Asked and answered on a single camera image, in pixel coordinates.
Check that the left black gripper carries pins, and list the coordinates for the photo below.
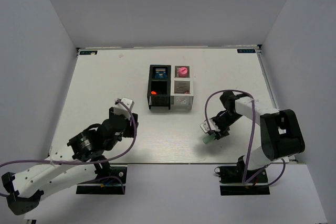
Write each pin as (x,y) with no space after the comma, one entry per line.
(129,129)

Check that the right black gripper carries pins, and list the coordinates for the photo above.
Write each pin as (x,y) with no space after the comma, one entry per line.
(223,132)

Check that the green correction tape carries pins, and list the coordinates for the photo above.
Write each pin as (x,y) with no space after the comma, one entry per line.
(209,138)

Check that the pink cap glitter bottle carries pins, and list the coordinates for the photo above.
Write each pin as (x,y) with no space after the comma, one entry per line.
(182,72)

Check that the blue ink jar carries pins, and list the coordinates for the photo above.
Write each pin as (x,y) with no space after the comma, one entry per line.
(160,75)

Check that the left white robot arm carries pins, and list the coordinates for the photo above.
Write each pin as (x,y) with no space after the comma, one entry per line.
(80,161)

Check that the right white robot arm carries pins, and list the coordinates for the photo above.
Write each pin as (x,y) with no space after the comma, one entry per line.
(275,134)

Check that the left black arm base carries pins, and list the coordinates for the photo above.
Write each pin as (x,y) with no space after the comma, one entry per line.
(113,183)

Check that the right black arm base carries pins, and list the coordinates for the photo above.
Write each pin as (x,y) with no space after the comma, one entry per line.
(231,182)

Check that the white slotted organizer box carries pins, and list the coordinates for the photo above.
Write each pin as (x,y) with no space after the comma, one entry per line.
(179,100)

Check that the black slotted organizer box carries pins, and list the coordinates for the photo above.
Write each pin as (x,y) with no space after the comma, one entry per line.
(161,86)

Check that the right blue corner label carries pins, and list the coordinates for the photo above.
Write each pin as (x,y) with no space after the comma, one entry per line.
(246,51)

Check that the blue corner label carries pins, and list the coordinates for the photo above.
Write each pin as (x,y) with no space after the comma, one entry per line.
(88,52)
(246,51)

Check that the left blue corner label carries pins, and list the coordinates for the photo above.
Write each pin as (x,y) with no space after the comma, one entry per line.
(88,52)

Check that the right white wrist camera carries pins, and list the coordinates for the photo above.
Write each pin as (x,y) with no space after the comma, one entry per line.
(209,127)

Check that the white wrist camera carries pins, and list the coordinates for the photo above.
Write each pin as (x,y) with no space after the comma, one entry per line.
(123,107)
(209,127)

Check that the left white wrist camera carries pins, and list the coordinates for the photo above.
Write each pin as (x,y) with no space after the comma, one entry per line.
(123,107)

